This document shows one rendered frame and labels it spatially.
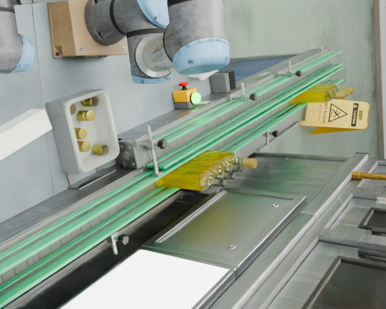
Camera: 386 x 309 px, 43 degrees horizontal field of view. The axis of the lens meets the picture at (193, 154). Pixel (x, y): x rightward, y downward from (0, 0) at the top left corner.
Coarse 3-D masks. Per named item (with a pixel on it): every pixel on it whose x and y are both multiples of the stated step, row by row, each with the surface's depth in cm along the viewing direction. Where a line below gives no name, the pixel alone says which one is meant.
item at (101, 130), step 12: (84, 96) 144; (108, 96) 152; (84, 108) 153; (96, 108) 155; (108, 108) 152; (72, 120) 150; (96, 120) 156; (108, 120) 154; (72, 132) 141; (96, 132) 158; (108, 132) 156; (108, 144) 157; (84, 156) 154; (96, 156) 155; (108, 156) 154; (84, 168) 145
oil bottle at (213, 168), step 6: (186, 162) 168; (192, 162) 167; (198, 162) 166; (204, 162) 165; (192, 168) 163; (198, 168) 161; (204, 168) 160; (210, 168) 159; (216, 168) 159; (216, 174) 159
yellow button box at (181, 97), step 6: (180, 90) 192; (186, 90) 190; (192, 90) 191; (174, 96) 192; (180, 96) 190; (186, 96) 188; (180, 102) 191; (186, 102) 189; (180, 108) 192; (186, 108) 190
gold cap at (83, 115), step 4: (80, 112) 150; (84, 112) 149; (88, 112) 149; (92, 112) 150; (80, 116) 150; (84, 116) 149; (88, 116) 149; (92, 116) 150; (80, 120) 151; (84, 120) 150; (88, 120) 149; (92, 120) 150
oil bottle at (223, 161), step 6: (198, 156) 171; (204, 156) 170; (210, 156) 169; (216, 156) 168; (222, 156) 167; (210, 162) 165; (216, 162) 164; (222, 162) 163; (228, 162) 164; (222, 168) 163
